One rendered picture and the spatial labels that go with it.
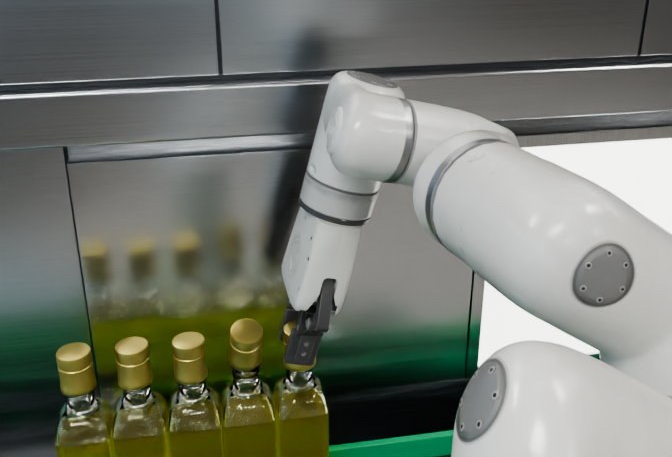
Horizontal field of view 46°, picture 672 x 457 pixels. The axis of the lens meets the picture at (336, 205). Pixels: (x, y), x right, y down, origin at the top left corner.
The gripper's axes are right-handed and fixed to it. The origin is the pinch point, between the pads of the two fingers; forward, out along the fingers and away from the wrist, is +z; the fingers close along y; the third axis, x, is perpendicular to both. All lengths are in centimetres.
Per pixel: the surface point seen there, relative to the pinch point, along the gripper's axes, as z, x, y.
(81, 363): 5.4, -21.6, 1.1
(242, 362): 2.8, -5.8, 1.9
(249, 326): -1.0, -5.7, 0.8
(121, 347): 3.7, -18.0, 0.0
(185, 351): 2.4, -11.7, 1.6
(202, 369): 4.6, -9.5, 1.1
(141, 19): -26.6, -21.3, -15.0
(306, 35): -28.9, -3.9, -14.8
